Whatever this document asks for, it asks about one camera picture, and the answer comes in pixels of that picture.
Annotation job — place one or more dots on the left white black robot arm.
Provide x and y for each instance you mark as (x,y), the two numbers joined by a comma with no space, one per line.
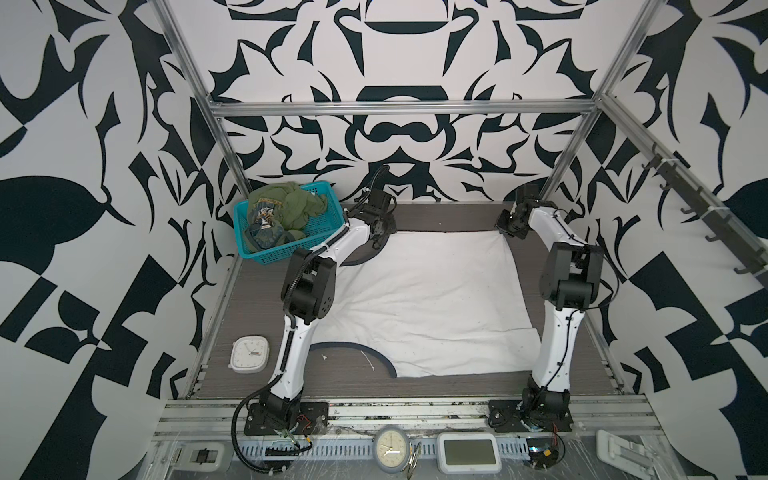
(309,291)

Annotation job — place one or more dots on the small white square clock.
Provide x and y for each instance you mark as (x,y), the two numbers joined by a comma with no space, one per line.
(249,354)

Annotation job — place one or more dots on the small green circuit board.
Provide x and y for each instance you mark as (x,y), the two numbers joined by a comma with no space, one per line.
(545,452)

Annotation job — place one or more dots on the white tank top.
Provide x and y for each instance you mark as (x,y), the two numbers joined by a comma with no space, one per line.
(435,304)

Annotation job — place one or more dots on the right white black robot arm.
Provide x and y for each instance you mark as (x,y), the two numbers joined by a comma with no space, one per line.
(569,284)

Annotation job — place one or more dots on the white digital display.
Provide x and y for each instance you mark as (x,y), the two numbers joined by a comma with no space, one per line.
(468,453)

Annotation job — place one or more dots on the horizontal aluminium frame bar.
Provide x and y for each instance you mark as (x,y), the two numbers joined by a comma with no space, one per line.
(226,110)

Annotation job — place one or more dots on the round analog clock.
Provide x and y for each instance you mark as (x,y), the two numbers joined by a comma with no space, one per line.
(392,449)

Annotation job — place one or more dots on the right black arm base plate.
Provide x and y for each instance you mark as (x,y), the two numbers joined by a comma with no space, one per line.
(508,416)

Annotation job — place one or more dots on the green tank top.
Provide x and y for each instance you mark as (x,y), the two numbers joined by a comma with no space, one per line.
(277,214)

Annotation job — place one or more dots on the teal plastic basket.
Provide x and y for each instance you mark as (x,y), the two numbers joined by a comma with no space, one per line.
(317,230)

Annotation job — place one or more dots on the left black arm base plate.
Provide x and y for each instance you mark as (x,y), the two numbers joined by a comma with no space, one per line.
(301,417)

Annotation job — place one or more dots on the white plastic stand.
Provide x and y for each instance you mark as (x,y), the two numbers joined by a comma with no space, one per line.
(630,457)

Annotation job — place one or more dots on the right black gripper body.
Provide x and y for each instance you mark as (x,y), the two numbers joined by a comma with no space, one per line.
(508,224)

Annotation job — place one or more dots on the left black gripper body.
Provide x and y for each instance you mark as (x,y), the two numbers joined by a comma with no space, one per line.
(390,226)

